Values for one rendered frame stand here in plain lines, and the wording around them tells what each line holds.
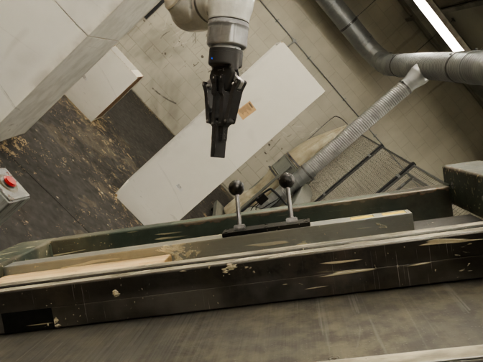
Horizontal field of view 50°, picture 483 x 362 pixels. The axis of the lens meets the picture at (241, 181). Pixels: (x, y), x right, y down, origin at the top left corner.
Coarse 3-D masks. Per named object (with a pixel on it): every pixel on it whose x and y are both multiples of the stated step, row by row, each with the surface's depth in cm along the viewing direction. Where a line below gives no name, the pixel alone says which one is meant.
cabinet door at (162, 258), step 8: (152, 256) 119; (160, 256) 118; (168, 256) 117; (96, 264) 120; (104, 264) 118; (112, 264) 117; (120, 264) 116; (128, 264) 114; (136, 264) 114; (144, 264) 112; (32, 272) 122; (40, 272) 121; (48, 272) 119; (56, 272) 118; (64, 272) 117; (72, 272) 116; (80, 272) 115; (0, 280) 119; (8, 280) 117; (16, 280) 117; (24, 280) 116
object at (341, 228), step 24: (384, 216) 113; (408, 216) 113; (192, 240) 120; (216, 240) 117; (240, 240) 117; (264, 240) 116; (288, 240) 116; (312, 240) 115; (24, 264) 123; (48, 264) 122; (72, 264) 121
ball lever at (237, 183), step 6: (234, 180) 123; (234, 186) 122; (240, 186) 122; (234, 192) 122; (240, 192) 122; (240, 210) 121; (240, 216) 120; (240, 222) 119; (234, 228) 118; (240, 228) 118
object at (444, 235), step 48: (336, 240) 83; (384, 240) 78; (432, 240) 76; (480, 240) 75; (0, 288) 88; (48, 288) 83; (96, 288) 82; (144, 288) 81; (192, 288) 80; (240, 288) 80; (288, 288) 79; (336, 288) 78; (384, 288) 77
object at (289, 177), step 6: (282, 174) 122; (288, 174) 121; (282, 180) 121; (288, 180) 120; (294, 180) 121; (282, 186) 121; (288, 186) 121; (288, 192) 120; (288, 198) 120; (288, 204) 119; (288, 210) 119; (288, 222) 117; (294, 222) 117
